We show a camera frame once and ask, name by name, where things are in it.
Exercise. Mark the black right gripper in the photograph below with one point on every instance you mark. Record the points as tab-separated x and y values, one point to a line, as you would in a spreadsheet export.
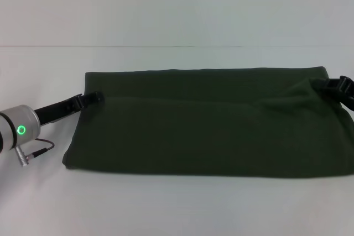
348	89

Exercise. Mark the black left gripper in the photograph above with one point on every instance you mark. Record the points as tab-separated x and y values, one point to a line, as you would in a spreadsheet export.
55	110

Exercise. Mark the dark green t-shirt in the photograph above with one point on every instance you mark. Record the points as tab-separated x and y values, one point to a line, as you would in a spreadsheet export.
207	122

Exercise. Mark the white and silver left arm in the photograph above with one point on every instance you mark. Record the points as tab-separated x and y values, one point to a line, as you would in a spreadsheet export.
16	128

